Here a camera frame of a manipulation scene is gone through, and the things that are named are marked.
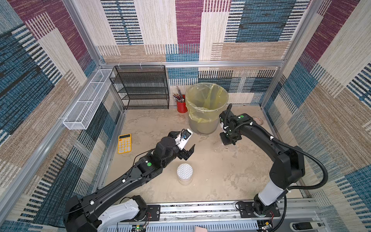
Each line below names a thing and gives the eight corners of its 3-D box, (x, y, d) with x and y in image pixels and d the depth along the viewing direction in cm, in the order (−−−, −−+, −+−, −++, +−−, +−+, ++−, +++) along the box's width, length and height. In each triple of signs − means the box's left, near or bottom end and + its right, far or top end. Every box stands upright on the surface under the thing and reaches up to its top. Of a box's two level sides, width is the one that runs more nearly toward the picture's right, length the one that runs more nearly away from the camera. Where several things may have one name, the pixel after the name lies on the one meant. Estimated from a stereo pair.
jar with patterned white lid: (178, 185, 84) (176, 178, 74) (178, 172, 89) (177, 163, 79) (192, 185, 84) (193, 178, 74) (192, 172, 89) (192, 163, 79)
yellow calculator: (118, 154, 97) (117, 153, 95) (119, 136, 106) (118, 135, 104) (131, 151, 98) (130, 150, 97) (131, 134, 107) (130, 132, 105)
